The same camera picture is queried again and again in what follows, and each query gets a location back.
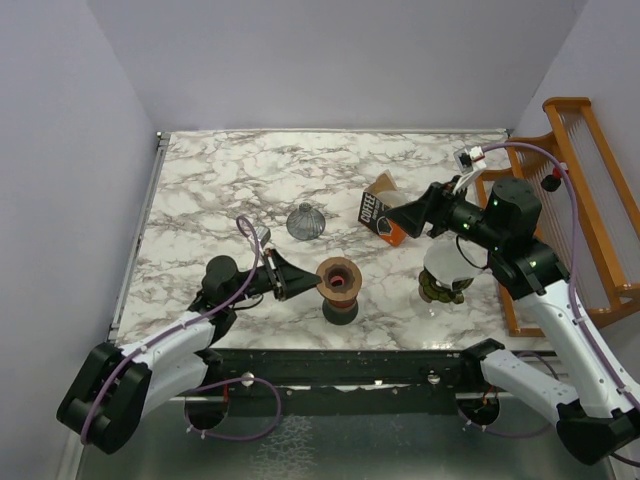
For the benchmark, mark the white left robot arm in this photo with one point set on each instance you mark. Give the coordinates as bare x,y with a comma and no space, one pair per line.
117,386

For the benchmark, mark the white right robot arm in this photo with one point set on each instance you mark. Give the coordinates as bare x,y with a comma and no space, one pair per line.
598,412

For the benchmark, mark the green glass dripper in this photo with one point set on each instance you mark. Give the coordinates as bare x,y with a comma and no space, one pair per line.
430,290

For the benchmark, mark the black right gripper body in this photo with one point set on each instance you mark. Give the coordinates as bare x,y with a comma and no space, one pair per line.
444,197

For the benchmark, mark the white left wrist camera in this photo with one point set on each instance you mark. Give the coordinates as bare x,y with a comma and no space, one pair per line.
263,234

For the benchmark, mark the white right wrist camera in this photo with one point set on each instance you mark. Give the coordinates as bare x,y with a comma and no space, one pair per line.
470,161

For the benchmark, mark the coffee paper filter box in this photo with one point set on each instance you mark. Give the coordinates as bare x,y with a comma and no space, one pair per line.
371,214

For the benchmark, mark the grey ribbed glass dripper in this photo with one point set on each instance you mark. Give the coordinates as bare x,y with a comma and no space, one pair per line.
306,222

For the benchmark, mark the red and black bottle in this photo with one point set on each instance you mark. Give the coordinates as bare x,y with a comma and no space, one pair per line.
554,180

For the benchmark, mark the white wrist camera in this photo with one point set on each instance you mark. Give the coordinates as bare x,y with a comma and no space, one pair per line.
470,161
263,234

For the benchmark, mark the orange wooden rack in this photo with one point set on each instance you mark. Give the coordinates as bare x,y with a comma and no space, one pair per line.
592,220

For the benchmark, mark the white paper coffee filter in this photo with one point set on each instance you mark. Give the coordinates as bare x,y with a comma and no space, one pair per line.
451,267

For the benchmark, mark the round wooden dripper base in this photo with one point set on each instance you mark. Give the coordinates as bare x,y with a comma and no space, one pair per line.
340,280

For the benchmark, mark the black front table rail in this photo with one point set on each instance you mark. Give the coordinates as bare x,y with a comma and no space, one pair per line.
336,382

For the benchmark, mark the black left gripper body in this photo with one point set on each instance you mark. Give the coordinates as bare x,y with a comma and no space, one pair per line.
271,269

